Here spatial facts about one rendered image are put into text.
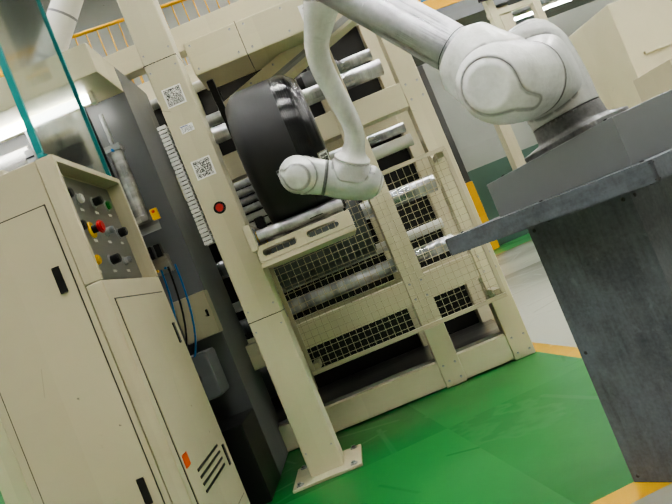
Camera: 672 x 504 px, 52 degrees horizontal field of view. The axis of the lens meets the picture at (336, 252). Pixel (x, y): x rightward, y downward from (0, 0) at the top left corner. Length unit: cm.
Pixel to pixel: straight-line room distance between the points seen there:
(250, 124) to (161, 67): 47
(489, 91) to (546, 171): 23
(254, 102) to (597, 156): 140
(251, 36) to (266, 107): 59
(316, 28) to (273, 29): 115
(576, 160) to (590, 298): 31
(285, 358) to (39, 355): 92
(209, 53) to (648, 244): 203
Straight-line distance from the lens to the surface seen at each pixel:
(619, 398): 162
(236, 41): 298
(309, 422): 260
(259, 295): 256
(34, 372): 205
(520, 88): 133
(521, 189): 151
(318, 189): 192
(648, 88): 685
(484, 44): 138
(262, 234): 248
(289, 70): 306
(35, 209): 204
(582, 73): 158
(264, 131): 240
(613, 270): 151
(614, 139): 139
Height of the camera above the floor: 68
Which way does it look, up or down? 1 degrees up
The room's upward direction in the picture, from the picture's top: 22 degrees counter-clockwise
